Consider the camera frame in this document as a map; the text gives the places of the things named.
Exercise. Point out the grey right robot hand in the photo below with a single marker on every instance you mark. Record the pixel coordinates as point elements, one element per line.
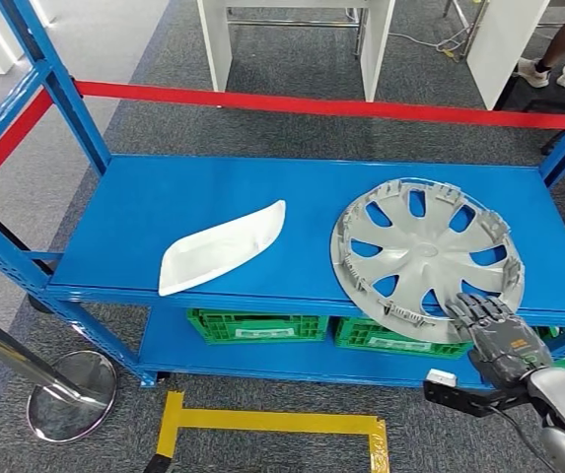
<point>504,346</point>

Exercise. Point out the silver wheel hubcap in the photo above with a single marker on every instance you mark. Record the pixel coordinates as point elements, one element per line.
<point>425,251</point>

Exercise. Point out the white plastic trim part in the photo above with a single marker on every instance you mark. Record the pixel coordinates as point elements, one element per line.
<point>213,254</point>

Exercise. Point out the blue metal shelf rack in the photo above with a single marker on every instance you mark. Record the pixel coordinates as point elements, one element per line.
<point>213,196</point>

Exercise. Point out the black chair base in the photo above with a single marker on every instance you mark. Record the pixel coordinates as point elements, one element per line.
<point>553,143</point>

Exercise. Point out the person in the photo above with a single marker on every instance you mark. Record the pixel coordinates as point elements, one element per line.
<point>533,73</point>

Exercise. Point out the white desk side panel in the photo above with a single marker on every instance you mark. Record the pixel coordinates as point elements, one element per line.
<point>504,46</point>

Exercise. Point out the yellow floor tape outline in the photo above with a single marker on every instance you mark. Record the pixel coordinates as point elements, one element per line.
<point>272,421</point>

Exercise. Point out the white desk with metal rails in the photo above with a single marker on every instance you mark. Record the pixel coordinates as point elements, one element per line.
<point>378,46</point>

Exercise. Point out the long red barrier belt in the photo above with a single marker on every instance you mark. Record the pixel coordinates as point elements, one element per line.
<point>312,104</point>

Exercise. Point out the black round floor base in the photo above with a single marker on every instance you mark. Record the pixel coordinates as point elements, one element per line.
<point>39,305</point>

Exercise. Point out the short red barrier belt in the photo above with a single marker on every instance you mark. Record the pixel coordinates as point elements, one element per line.
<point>10,140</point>

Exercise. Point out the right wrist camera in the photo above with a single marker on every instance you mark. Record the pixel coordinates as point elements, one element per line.
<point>454,398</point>

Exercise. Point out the chrome stanchion post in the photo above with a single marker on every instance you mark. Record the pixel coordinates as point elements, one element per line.
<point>72,398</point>

